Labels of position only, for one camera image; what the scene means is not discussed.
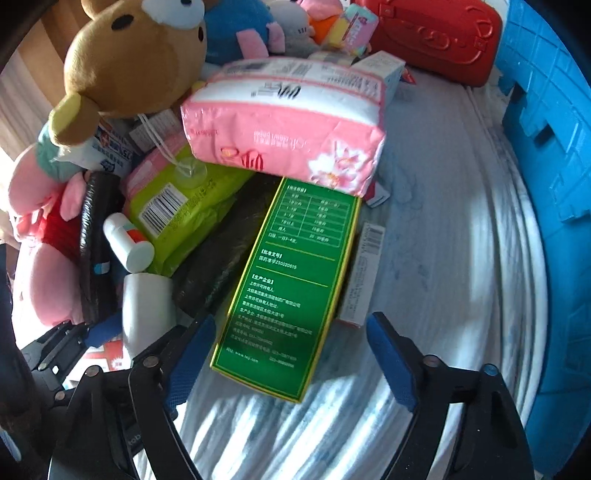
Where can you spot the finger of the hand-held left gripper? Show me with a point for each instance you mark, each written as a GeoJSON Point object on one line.
{"type": "Point", "coordinates": [104, 332]}

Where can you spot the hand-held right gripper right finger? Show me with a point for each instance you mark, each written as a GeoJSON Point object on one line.
{"type": "Point", "coordinates": [388, 360]}

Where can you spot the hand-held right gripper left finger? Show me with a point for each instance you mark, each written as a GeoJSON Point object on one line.
{"type": "Point", "coordinates": [189, 360]}

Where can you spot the green carton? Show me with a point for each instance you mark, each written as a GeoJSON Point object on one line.
{"type": "Point", "coordinates": [286, 286]}

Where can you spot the blue plastic crate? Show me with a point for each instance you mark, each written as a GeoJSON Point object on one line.
{"type": "Point", "coordinates": [554, 184]}

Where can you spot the red white box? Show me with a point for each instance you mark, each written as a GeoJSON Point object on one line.
{"type": "Point", "coordinates": [113, 357]}

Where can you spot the pink pig plush red dress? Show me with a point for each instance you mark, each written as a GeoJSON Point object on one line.
{"type": "Point", "coordinates": [46, 286]}

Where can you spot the white bottle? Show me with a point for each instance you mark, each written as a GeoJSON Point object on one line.
{"type": "Point", "coordinates": [134, 254]}

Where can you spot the narrow white carton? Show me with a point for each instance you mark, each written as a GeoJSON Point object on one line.
{"type": "Point", "coordinates": [362, 272]}

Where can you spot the black bag roll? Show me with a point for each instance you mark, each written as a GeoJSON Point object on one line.
{"type": "Point", "coordinates": [94, 240]}

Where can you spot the green wet wipes pack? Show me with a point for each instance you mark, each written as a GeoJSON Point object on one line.
{"type": "Point", "coordinates": [184, 212]}

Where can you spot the pink striped pack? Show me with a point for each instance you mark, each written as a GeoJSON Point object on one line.
{"type": "Point", "coordinates": [145, 173]}

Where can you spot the blue white medical pack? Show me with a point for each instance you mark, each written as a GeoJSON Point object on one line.
{"type": "Point", "coordinates": [113, 154]}

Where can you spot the pink plush teal dress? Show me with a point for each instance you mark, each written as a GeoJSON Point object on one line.
{"type": "Point", "coordinates": [46, 152]}

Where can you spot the pink lotus print tissue pack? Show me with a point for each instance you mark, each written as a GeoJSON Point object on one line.
{"type": "Point", "coordinates": [286, 120]}

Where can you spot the brown bear plush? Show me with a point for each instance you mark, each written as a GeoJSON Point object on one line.
{"type": "Point", "coordinates": [129, 64]}

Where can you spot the small red packet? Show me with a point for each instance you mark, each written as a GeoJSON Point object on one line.
{"type": "Point", "coordinates": [408, 76]}

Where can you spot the red toy suitcase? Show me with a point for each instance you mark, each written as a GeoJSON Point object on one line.
{"type": "Point", "coordinates": [438, 37]}

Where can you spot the blue plush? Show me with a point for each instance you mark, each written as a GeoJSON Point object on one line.
{"type": "Point", "coordinates": [235, 27]}

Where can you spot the small colourful tissue pack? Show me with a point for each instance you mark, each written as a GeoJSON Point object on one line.
{"type": "Point", "coordinates": [355, 27]}

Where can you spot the pink pig plush orange dress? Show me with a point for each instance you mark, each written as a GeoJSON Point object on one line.
{"type": "Point", "coordinates": [323, 23]}

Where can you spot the grey plush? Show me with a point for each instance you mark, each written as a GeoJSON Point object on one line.
{"type": "Point", "coordinates": [295, 27]}

